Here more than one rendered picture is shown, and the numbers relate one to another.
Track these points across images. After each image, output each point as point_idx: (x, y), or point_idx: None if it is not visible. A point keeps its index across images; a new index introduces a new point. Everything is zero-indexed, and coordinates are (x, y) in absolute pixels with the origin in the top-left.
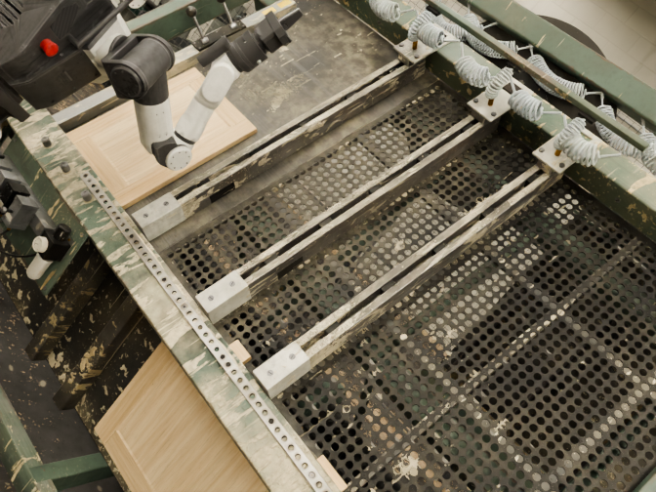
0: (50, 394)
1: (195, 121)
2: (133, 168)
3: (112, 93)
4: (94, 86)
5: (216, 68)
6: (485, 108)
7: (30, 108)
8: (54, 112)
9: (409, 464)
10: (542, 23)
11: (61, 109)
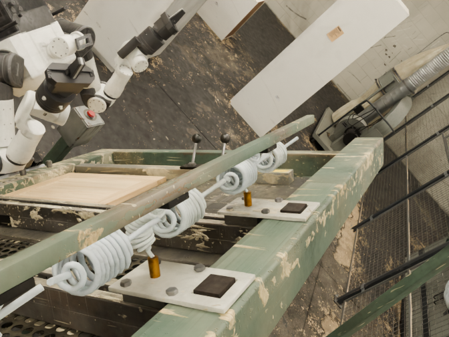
0: None
1: (13, 140)
2: (35, 192)
3: (113, 166)
4: (390, 330)
5: (25, 93)
6: (140, 275)
7: (85, 157)
8: (313, 305)
9: None
10: None
11: (324, 309)
